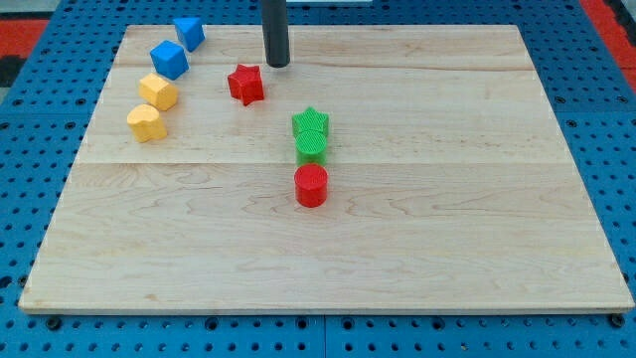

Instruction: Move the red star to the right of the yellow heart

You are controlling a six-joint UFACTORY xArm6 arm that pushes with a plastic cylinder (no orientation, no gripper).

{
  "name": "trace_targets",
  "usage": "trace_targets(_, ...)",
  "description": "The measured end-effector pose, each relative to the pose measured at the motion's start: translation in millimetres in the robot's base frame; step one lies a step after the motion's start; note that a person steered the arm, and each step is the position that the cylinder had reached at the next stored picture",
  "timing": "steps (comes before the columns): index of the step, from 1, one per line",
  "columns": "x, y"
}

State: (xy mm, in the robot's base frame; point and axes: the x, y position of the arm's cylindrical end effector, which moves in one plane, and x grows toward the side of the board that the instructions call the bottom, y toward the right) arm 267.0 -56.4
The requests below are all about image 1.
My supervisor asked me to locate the blue triangle block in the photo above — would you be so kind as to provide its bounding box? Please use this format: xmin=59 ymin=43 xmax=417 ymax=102
xmin=173 ymin=17 xmax=206 ymax=53

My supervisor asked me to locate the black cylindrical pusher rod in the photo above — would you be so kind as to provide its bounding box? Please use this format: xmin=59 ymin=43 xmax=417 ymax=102
xmin=261 ymin=0 xmax=290 ymax=69

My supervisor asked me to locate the red star block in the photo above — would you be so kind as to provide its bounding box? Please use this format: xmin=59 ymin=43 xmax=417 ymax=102
xmin=228 ymin=64 xmax=264 ymax=106

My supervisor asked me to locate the red cylinder block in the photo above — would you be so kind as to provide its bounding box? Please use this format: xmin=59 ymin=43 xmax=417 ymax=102
xmin=294 ymin=163 xmax=329 ymax=208

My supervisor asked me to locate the green star block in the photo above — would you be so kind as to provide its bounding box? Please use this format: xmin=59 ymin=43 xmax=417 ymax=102
xmin=291 ymin=106 xmax=330 ymax=137

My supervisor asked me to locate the light wooden board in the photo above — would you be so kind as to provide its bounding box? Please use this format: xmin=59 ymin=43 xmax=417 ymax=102
xmin=19 ymin=25 xmax=634 ymax=315

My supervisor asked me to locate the yellow hexagon block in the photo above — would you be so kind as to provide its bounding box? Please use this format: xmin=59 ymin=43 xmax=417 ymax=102
xmin=138 ymin=73 xmax=179 ymax=111

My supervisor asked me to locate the blue cube block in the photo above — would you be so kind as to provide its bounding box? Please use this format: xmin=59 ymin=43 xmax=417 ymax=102
xmin=150 ymin=41 xmax=190 ymax=80

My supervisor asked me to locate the yellow heart block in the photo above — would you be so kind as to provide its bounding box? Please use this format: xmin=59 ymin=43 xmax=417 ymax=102
xmin=126 ymin=104 xmax=168 ymax=142

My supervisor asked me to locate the green cylinder block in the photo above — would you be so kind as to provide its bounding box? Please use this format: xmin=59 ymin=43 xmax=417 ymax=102
xmin=295 ymin=130 xmax=328 ymax=166

